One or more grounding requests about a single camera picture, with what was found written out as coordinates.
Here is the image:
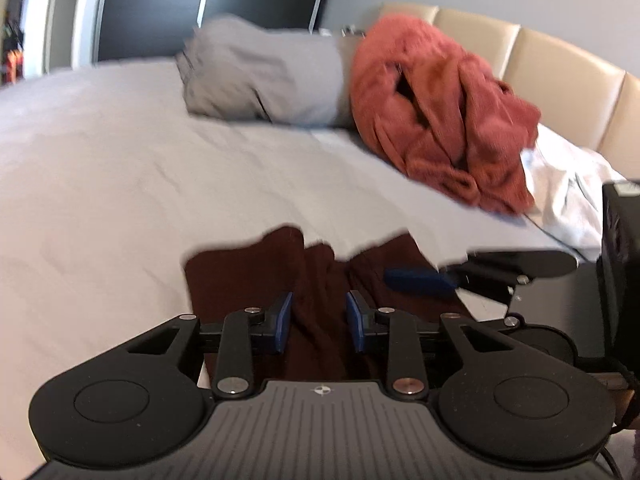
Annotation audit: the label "dark red sweater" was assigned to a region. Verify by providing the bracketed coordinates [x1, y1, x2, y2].
[183, 226, 469, 382]

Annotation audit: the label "white crumpled garment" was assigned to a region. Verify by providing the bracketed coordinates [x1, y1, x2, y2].
[521, 125, 625, 261]

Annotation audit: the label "orange fleece blanket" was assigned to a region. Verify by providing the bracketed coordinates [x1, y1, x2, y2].
[349, 14, 541, 216]

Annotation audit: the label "beige padded headboard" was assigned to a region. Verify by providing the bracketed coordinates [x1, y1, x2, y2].
[380, 2, 640, 179]

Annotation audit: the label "grey bed sheet mattress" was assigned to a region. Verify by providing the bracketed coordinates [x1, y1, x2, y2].
[1, 60, 554, 479]

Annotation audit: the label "nightstand items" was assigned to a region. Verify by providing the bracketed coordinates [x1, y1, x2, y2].
[317, 25, 367, 37]

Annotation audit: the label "grey pillow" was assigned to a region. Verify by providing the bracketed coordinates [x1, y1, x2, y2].
[177, 15, 362, 128]

